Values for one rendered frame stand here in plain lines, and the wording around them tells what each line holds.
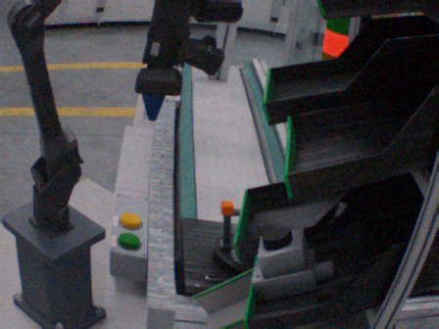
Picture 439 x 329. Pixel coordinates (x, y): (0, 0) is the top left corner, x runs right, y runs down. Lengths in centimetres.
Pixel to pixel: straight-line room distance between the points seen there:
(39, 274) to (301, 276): 47
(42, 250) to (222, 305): 29
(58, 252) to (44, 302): 13
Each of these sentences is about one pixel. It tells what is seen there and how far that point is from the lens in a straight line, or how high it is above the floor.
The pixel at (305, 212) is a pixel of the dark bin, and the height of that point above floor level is 122.
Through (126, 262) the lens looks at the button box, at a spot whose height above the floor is 94.
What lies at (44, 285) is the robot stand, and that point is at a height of 98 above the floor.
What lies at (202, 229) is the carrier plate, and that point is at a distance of 120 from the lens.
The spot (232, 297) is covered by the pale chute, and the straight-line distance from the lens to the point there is 93.
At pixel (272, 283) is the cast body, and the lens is 65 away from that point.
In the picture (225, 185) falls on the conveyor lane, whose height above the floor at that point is 92.
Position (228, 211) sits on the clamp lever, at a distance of 108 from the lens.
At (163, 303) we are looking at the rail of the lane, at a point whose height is 95.
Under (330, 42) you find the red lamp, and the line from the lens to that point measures 118.
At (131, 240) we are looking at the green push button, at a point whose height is 97.
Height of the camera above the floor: 159
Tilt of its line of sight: 26 degrees down
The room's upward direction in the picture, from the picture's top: 10 degrees clockwise
